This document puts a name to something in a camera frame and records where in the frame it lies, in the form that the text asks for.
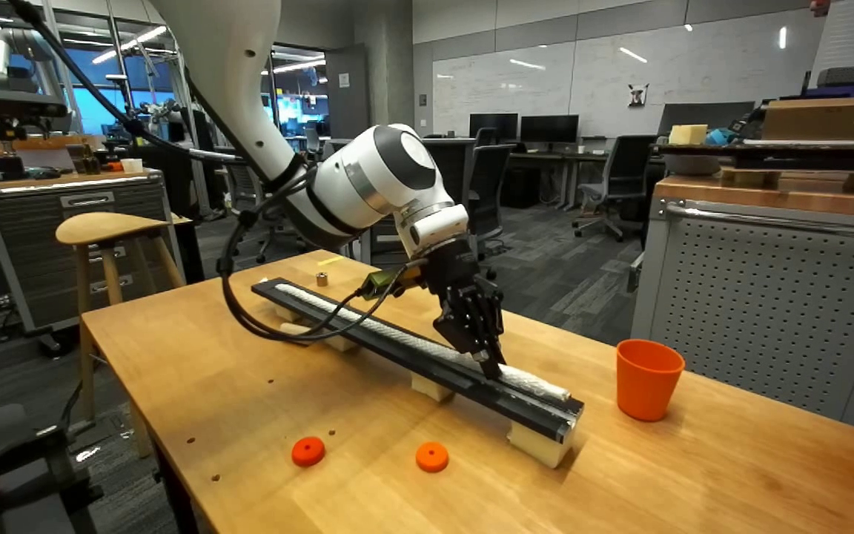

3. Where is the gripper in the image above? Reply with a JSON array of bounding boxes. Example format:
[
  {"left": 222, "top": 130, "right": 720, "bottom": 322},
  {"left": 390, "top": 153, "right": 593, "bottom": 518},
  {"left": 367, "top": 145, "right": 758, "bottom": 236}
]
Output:
[{"left": 420, "top": 237, "right": 509, "bottom": 381}]

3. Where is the white rope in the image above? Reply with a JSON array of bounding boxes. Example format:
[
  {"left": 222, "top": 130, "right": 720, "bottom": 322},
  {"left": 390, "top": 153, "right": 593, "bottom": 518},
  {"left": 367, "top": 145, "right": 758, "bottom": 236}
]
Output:
[{"left": 274, "top": 283, "right": 572, "bottom": 402}]

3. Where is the cream foam block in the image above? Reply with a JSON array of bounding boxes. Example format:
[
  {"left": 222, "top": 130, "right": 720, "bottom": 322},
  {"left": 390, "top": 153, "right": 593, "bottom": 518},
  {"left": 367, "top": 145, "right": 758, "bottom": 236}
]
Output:
[
  {"left": 277, "top": 304, "right": 359, "bottom": 354},
  {"left": 506, "top": 421, "right": 574, "bottom": 469},
  {"left": 410, "top": 372, "right": 457, "bottom": 403}
]

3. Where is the orange plastic disc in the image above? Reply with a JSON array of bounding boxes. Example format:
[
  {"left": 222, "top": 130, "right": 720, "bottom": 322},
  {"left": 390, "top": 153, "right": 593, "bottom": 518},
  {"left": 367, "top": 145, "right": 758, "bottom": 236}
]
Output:
[
  {"left": 415, "top": 441, "right": 451, "bottom": 474},
  {"left": 291, "top": 436, "right": 327, "bottom": 469}
]

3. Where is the office chair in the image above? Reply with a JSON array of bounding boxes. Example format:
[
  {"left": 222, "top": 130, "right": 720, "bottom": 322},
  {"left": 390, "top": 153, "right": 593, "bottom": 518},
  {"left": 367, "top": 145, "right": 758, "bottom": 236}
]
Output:
[
  {"left": 572, "top": 133, "right": 658, "bottom": 243},
  {"left": 466, "top": 142, "right": 518, "bottom": 258}
]

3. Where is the orange plastic cup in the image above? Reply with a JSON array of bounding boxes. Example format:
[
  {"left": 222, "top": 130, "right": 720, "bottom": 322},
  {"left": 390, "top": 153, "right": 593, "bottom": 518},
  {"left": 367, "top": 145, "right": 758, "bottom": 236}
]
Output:
[{"left": 615, "top": 338, "right": 686, "bottom": 423}]

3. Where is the row of monitors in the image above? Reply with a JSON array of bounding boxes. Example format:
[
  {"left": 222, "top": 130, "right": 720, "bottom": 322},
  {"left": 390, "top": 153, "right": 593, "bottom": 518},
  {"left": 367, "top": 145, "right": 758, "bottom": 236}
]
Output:
[{"left": 469, "top": 112, "right": 580, "bottom": 145}]

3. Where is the grey door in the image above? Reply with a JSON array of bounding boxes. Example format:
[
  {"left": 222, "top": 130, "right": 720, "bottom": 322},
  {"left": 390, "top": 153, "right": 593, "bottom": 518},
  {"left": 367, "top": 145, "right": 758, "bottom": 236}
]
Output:
[{"left": 325, "top": 44, "right": 371, "bottom": 140}]

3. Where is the grey bowl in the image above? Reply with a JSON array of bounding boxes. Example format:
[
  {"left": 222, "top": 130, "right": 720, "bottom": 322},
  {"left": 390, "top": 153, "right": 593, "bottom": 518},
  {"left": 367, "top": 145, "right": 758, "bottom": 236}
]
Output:
[{"left": 663, "top": 153, "right": 722, "bottom": 177}]

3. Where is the whiteboard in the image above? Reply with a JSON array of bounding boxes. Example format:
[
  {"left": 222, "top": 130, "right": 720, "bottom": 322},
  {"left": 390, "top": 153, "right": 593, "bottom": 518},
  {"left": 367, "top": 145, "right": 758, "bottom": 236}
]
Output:
[{"left": 431, "top": 7, "right": 827, "bottom": 139}]

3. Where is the yellow foam block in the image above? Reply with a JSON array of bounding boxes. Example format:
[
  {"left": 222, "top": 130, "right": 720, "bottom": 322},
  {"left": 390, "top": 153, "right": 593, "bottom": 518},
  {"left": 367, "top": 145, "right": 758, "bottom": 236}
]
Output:
[{"left": 668, "top": 123, "right": 709, "bottom": 146}]

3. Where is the grey perforated cabinet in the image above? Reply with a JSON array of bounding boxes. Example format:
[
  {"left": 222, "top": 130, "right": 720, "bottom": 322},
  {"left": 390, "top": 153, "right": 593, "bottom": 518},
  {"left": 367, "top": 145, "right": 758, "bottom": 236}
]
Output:
[{"left": 629, "top": 174, "right": 854, "bottom": 432}]

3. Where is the large dark monitor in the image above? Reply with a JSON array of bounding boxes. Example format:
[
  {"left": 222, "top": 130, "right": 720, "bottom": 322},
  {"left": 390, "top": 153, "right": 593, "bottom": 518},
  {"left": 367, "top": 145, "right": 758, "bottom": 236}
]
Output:
[{"left": 656, "top": 101, "right": 756, "bottom": 139}]

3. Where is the wooden stool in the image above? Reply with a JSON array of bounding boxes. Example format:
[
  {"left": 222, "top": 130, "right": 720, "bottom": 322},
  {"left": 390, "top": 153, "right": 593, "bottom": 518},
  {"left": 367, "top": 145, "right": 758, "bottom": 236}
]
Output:
[{"left": 55, "top": 211, "right": 193, "bottom": 425}]

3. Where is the wooden box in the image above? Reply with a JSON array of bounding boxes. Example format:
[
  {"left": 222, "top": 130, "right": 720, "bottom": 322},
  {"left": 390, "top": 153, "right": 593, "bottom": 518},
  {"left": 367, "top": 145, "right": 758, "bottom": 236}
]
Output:
[{"left": 760, "top": 96, "right": 854, "bottom": 142}]

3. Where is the grey tool cabinet with drawers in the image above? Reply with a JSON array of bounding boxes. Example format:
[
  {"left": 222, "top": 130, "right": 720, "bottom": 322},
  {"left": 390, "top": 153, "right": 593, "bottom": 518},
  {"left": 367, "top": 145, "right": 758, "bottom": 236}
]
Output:
[{"left": 0, "top": 169, "right": 185, "bottom": 336}]

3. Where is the long black grooved rail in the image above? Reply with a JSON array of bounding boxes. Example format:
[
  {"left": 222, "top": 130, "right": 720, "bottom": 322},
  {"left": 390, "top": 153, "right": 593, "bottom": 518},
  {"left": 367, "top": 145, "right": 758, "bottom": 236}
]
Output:
[{"left": 251, "top": 277, "right": 586, "bottom": 445}]

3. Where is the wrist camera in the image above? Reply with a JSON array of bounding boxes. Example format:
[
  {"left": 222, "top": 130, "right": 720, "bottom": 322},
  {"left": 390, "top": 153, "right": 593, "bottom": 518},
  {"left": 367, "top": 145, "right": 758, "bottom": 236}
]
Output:
[{"left": 359, "top": 266, "right": 428, "bottom": 301}]

